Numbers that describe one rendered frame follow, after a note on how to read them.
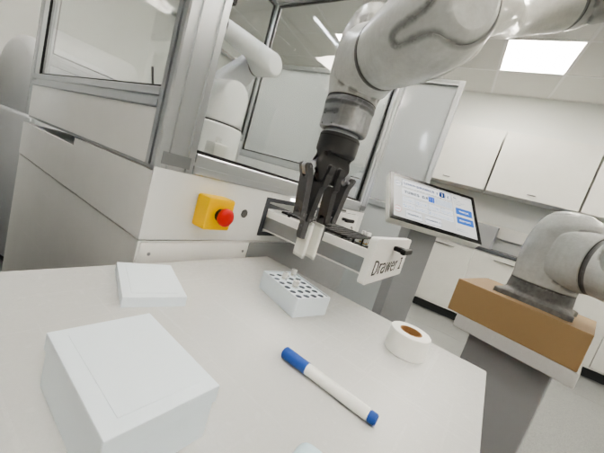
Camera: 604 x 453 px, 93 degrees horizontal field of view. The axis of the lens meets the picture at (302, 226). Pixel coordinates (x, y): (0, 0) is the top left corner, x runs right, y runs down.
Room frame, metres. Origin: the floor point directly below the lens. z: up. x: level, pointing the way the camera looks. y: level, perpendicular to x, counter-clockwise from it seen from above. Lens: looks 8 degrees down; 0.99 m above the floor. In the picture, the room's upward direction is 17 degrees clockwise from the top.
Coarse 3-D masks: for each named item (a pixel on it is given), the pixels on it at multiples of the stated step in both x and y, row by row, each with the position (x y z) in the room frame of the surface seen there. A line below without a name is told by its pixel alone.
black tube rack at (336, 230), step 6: (288, 216) 0.84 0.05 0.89; (294, 216) 0.82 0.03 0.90; (312, 222) 0.79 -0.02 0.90; (330, 228) 0.78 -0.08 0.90; (336, 228) 0.81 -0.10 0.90; (342, 228) 0.86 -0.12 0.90; (348, 228) 0.91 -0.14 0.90; (336, 234) 0.74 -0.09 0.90; (348, 234) 0.77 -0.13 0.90; (354, 234) 0.82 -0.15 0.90; (360, 234) 0.87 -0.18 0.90; (348, 240) 0.86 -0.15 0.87; (354, 240) 0.80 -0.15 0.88; (366, 246) 0.85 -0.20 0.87
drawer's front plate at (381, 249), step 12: (372, 240) 0.63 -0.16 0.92; (384, 240) 0.65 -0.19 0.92; (396, 240) 0.73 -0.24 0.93; (408, 240) 0.83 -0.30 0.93; (372, 252) 0.62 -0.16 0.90; (384, 252) 0.68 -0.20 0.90; (396, 252) 0.76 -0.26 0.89; (372, 264) 0.63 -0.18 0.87; (384, 264) 0.70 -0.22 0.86; (396, 264) 0.80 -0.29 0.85; (360, 276) 0.62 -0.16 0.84; (372, 276) 0.66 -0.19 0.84; (384, 276) 0.73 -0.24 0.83
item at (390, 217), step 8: (392, 176) 1.61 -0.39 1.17; (400, 176) 1.63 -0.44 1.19; (392, 184) 1.57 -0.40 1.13; (424, 184) 1.64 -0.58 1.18; (392, 192) 1.54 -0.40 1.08; (456, 192) 1.68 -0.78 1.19; (392, 200) 1.50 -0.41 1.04; (472, 200) 1.68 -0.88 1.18; (392, 208) 1.47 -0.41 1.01; (472, 208) 1.64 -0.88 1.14; (392, 216) 1.44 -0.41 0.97; (400, 224) 1.47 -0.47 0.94; (408, 224) 1.46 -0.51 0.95; (416, 224) 1.46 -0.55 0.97; (424, 224) 1.47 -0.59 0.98; (424, 232) 1.49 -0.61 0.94; (432, 232) 1.48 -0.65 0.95; (440, 232) 1.47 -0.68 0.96; (448, 232) 1.48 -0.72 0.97; (456, 240) 1.50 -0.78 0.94; (464, 240) 1.49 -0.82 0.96; (472, 240) 1.50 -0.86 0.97; (480, 240) 1.51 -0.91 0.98
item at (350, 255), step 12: (276, 216) 0.80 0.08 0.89; (264, 228) 0.81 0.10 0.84; (276, 228) 0.79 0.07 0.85; (288, 228) 0.77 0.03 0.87; (288, 240) 0.77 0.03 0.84; (324, 240) 0.71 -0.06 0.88; (336, 240) 0.69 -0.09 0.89; (324, 252) 0.70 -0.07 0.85; (336, 252) 0.68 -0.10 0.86; (348, 252) 0.67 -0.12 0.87; (360, 252) 0.65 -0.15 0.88; (348, 264) 0.66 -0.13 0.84; (360, 264) 0.65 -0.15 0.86
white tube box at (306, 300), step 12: (264, 276) 0.57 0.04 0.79; (276, 276) 0.58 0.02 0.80; (288, 276) 0.61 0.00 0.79; (300, 276) 0.62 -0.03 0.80; (264, 288) 0.57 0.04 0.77; (276, 288) 0.54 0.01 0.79; (288, 288) 0.54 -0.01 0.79; (300, 288) 0.55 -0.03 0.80; (312, 288) 0.57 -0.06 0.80; (276, 300) 0.53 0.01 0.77; (288, 300) 0.51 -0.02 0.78; (300, 300) 0.49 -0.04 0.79; (312, 300) 0.51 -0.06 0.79; (324, 300) 0.53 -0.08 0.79; (288, 312) 0.50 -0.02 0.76; (300, 312) 0.50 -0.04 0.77; (312, 312) 0.52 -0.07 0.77; (324, 312) 0.54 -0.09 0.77
